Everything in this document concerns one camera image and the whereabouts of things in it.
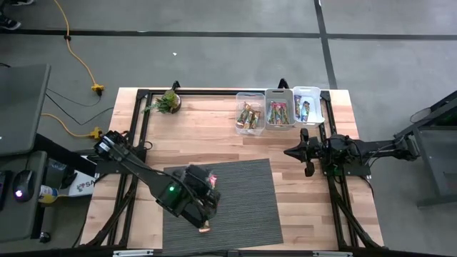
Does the black floor cable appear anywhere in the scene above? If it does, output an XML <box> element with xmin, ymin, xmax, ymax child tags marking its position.
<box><xmin>45</xmin><ymin>87</ymin><xmax>115</xmax><ymax>126</ymax></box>

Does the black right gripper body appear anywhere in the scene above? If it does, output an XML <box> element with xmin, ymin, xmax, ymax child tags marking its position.
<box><xmin>301</xmin><ymin>127</ymin><xmax>326</xmax><ymax>178</ymax></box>

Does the yellow extension cord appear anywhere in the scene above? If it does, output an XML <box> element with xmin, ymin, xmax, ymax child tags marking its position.
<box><xmin>52</xmin><ymin>0</ymin><xmax>106</xmax><ymax>96</ymax></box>
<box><xmin>41</xmin><ymin>113</ymin><xmax>104</xmax><ymax>140</ymax></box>

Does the white plastic bin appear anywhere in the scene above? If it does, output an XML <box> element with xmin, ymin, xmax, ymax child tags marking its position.
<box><xmin>292</xmin><ymin>86</ymin><xmax>326</xmax><ymax>129</ymax></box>

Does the black metal cart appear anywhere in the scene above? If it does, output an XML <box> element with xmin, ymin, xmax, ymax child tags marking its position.
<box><xmin>393</xmin><ymin>89</ymin><xmax>457</xmax><ymax>208</ymax></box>

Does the yellow white bottle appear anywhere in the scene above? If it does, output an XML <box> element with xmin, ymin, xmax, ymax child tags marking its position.
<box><xmin>38</xmin><ymin>184</ymin><xmax>60</xmax><ymax>204</ymax></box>

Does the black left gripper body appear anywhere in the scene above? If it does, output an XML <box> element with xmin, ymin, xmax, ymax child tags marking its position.
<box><xmin>180</xmin><ymin>164</ymin><xmax>222</xmax><ymax>229</ymax></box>

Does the grey woven placemat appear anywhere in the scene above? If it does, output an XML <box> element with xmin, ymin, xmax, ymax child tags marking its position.
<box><xmin>162</xmin><ymin>158</ymin><xmax>285</xmax><ymax>255</ymax></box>

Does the potted succulent plant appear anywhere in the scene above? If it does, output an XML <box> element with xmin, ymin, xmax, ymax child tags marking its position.
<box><xmin>142</xmin><ymin>89</ymin><xmax>183</xmax><ymax>115</ymax></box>

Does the grey plastic bin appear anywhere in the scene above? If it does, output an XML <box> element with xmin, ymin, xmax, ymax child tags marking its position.
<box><xmin>264</xmin><ymin>88</ymin><xmax>297</xmax><ymax>131</ymax></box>

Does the silver metal bracket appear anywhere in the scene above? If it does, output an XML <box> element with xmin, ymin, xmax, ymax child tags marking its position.
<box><xmin>312</xmin><ymin>251</ymin><xmax>353</xmax><ymax>257</ymax></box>
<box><xmin>113</xmin><ymin>249</ymin><xmax>154</xmax><ymax>257</ymax></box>

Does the black computer mouse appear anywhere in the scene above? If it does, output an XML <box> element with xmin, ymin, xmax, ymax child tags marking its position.
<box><xmin>12</xmin><ymin>169</ymin><xmax>36</xmax><ymax>203</ymax></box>

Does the black aluminium table frame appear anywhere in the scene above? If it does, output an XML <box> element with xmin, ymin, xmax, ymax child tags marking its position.
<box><xmin>80</xmin><ymin>78</ymin><xmax>385</xmax><ymax>257</ymax></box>

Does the grey side desk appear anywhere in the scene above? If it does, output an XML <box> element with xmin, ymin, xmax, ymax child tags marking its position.
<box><xmin>0</xmin><ymin>150</ymin><xmax>48</xmax><ymax>243</ymax></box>

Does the clear plastic bin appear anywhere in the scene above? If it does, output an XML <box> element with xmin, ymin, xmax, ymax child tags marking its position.
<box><xmin>234</xmin><ymin>91</ymin><xmax>266</xmax><ymax>137</ymax></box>

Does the white printed box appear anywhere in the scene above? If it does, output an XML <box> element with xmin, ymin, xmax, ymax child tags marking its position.
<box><xmin>67</xmin><ymin>172</ymin><xmax>97</xmax><ymax>198</ymax></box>

